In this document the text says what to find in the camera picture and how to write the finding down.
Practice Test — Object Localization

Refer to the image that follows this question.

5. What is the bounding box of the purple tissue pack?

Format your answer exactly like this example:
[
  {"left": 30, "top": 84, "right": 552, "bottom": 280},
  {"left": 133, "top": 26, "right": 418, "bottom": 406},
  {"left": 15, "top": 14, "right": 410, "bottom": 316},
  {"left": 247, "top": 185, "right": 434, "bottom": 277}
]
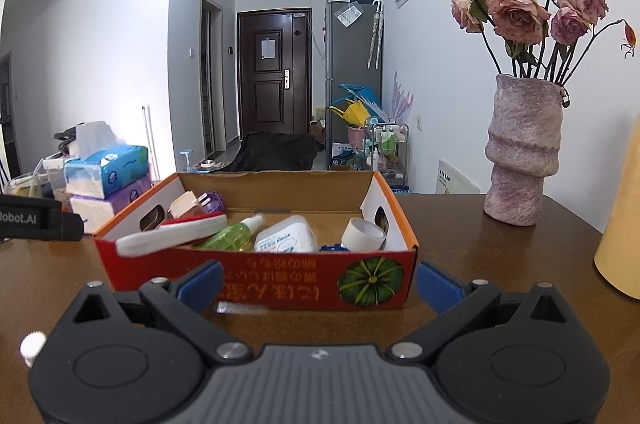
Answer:
[{"left": 69, "top": 174, "right": 152, "bottom": 235}]

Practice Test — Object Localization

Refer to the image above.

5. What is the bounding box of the metal trolley with bottles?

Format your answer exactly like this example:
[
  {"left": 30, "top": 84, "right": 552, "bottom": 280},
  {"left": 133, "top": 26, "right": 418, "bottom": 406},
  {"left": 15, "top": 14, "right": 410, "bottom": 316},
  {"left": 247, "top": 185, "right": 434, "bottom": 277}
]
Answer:
[{"left": 364, "top": 116, "right": 410, "bottom": 192}]

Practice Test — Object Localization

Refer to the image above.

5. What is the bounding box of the black folding chair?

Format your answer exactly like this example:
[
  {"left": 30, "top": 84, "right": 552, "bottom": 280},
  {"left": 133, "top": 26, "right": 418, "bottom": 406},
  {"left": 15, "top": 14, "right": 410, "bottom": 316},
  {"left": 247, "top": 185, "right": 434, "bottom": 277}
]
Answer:
[{"left": 227, "top": 132, "right": 318, "bottom": 172}]

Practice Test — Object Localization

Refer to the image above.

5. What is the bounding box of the clear food container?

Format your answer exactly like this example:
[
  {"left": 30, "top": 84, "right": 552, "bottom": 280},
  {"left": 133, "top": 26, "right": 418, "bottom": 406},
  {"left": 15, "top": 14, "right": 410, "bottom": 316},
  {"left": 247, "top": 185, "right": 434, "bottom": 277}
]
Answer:
[{"left": 42, "top": 158, "right": 69, "bottom": 200}]

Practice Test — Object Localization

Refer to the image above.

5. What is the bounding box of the white ridged cap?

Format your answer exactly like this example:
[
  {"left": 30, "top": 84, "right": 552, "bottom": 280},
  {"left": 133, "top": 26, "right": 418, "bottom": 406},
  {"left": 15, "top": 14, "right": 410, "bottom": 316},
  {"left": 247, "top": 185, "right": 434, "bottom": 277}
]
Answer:
[{"left": 20, "top": 331, "right": 48, "bottom": 367}]

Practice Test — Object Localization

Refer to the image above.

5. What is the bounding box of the blue tissue pack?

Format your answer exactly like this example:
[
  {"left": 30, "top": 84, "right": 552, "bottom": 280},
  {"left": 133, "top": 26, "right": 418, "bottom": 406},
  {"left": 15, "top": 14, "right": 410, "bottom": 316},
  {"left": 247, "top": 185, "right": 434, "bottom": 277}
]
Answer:
[{"left": 64, "top": 121, "right": 151, "bottom": 200}]

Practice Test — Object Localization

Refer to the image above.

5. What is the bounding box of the small beige box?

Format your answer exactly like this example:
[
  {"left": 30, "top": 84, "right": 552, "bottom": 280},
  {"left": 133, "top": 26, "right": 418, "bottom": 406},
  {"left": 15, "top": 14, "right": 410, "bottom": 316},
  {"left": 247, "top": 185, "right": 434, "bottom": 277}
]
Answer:
[{"left": 167, "top": 190, "right": 206, "bottom": 221}]

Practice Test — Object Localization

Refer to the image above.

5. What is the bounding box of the clear glass cup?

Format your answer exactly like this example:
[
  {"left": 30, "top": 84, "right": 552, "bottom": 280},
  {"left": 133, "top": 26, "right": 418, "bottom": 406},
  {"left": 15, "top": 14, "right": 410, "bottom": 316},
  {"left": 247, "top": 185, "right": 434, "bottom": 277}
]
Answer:
[{"left": 5, "top": 159, "right": 44, "bottom": 200}]

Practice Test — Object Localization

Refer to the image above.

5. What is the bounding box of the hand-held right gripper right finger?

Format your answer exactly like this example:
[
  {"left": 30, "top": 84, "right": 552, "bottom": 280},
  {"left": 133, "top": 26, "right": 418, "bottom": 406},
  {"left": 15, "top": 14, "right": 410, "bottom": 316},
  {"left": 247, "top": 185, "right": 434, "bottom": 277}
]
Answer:
[{"left": 390, "top": 261, "right": 572, "bottom": 364}]

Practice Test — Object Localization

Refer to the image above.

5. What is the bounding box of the pink bucket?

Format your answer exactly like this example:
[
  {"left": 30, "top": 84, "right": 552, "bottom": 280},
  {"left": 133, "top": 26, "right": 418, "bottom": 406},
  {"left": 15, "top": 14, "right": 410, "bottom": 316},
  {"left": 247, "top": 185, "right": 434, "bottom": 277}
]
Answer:
[{"left": 346, "top": 124, "right": 368, "bottom": 150}]

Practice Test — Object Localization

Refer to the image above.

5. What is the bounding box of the red and white lint brush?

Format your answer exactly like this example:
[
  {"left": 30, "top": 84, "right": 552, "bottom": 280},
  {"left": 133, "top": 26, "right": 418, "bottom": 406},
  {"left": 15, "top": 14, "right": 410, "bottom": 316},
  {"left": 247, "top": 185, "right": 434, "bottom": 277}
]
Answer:
[{"left": 115, "top": 211, "right": 228, "bottom": 257}]

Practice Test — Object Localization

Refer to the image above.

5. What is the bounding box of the purple spiky ball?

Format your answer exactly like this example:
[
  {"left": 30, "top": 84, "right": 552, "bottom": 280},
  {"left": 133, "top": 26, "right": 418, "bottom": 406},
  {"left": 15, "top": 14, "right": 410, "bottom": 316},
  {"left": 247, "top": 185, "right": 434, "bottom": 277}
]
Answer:
[{"left": 197, "top": 191, "right": 224, "bottom": 213}]

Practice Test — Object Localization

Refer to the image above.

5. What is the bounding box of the grey fridge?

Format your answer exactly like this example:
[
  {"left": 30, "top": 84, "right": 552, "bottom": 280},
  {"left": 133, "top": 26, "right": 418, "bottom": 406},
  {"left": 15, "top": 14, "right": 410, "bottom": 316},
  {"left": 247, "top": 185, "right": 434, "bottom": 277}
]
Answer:
[{"left": 325, "top": 0, "right": 383, "bottom": 170}]

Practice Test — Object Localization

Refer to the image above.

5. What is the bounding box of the white mop pole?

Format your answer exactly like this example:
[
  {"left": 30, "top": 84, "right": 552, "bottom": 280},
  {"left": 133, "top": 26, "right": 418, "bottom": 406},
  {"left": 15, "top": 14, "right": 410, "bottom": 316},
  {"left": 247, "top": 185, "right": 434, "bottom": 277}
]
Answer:
[{"left": 141, "top": 105, "right": 161, "bottom": 182}]

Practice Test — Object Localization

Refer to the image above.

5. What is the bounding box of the blue and white package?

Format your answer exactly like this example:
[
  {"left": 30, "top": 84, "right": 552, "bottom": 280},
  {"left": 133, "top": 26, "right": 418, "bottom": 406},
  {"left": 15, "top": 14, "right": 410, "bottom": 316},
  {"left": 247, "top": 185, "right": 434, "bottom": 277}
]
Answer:
[{"left": 330, "top": 141, "right": 356, "bottom": 170}]

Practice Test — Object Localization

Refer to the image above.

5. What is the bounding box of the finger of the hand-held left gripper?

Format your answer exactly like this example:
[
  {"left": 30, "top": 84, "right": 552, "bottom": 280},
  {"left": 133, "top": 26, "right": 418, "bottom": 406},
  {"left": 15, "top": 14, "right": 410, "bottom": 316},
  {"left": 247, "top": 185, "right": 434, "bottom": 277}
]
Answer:
[{"left": 44, "top": 212, "right": 84, "bottom": 241}]

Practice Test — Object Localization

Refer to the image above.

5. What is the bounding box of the yellow watering can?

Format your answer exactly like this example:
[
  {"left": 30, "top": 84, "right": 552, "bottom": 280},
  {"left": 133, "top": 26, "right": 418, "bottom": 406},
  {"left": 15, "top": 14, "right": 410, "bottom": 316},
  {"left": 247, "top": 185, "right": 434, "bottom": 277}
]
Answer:
[{"left": 328, "top": 99, "right": 371, "bottom": 127}]

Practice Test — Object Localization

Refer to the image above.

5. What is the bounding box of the grey interior doorway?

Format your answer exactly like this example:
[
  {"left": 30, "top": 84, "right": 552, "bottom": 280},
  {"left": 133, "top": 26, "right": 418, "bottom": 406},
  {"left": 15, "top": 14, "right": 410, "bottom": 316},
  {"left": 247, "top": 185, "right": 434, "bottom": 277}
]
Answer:
[{"left": 200, "top": 0, "right": 223, "bottom": 155}]

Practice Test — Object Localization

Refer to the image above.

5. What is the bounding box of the dark brown door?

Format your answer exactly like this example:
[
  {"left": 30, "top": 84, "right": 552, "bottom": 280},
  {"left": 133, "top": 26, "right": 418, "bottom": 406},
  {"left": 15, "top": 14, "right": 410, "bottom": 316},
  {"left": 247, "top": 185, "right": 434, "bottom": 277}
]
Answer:
[{"left": 236, "top": 8, "right": 312, "bottom": 140}]

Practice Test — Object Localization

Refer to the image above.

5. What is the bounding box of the purple feather decoration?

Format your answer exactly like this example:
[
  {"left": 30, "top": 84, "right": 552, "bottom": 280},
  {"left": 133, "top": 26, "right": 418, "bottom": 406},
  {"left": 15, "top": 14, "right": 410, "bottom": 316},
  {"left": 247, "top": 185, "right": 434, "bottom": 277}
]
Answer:
[{"left": 390, "top": 71, "right": 416, "bottom": 120}]

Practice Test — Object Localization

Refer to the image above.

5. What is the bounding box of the clear jar with white lid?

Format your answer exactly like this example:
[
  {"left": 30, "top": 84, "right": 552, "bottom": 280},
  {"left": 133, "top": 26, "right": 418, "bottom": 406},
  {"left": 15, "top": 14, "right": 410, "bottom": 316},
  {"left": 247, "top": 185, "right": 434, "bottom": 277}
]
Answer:
[{"left": 254, "top": 215, "right": 320, "bottom": 253}]

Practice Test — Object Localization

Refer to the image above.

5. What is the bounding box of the clear plastic bag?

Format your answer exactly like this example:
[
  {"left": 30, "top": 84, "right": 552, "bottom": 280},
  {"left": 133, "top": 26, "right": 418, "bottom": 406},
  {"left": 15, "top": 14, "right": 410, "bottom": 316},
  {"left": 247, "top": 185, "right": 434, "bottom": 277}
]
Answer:
[{"left": 336, "top": 4, "right": 363, "bottom": 27}]

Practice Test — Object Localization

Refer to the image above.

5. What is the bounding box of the white tape roll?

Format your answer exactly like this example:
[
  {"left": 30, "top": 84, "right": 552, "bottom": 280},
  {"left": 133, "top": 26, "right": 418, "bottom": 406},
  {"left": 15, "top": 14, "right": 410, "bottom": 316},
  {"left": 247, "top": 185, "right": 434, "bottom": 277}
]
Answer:
[{"left": 341, "top": 217, "right": 387, "bottom": 251}]

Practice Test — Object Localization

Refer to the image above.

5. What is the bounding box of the pink stone vase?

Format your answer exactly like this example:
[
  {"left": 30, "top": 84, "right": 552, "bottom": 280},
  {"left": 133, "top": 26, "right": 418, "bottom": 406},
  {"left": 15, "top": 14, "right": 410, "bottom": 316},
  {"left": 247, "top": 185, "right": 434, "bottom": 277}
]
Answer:
[{"left": 483, "top": 74, "right": 571, "bottom": 226}]

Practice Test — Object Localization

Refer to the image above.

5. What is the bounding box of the white leaning board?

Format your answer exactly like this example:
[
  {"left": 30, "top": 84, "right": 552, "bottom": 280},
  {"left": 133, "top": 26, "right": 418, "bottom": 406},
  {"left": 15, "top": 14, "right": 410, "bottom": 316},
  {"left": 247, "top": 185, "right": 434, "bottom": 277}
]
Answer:
[{"left": 436, "top": 159, "right": 481, "bottom": 195}]

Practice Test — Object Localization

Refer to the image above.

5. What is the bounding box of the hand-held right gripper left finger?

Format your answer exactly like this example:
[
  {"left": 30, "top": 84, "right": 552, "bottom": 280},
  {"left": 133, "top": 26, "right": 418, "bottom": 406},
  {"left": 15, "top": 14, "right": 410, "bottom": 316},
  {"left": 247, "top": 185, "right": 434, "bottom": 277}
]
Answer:
[{"left": 72, "top": 260, "right": 251, "bottom": 364}]

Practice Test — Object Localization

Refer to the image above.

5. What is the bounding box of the white folded umbrella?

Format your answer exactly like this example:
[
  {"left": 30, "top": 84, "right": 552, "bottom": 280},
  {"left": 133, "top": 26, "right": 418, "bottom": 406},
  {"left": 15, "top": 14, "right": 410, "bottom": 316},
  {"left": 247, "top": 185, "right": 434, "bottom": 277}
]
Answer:
[
  {"left": 376, "top": 0, "right": 386, "bottom": 67},
  {"left": 367, "top": 1, "right": 378, "bottom": 70}
]

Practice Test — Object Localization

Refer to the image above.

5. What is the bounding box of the red cardboard box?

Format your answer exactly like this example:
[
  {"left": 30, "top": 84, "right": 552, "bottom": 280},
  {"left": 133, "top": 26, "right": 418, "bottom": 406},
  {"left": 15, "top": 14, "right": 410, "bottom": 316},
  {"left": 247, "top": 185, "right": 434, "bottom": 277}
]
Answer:
[{"left": 94, "top": 170, "right": 420, "bottom": 311}]

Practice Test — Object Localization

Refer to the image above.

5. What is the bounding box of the green spray bottle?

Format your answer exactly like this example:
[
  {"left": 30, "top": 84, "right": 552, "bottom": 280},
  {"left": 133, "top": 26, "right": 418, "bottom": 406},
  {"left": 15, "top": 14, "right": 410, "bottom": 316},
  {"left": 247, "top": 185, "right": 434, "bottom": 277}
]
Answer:
[{"left": 195, "top": 213, "right": 267, "bottom": 251}]

